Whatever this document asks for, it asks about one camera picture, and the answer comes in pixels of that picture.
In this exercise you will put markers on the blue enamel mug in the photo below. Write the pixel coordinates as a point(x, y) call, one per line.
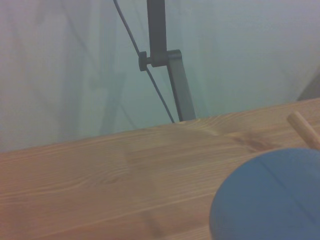
point(270, 197)

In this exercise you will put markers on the black camera stand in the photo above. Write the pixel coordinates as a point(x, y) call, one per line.
point(157, 25)

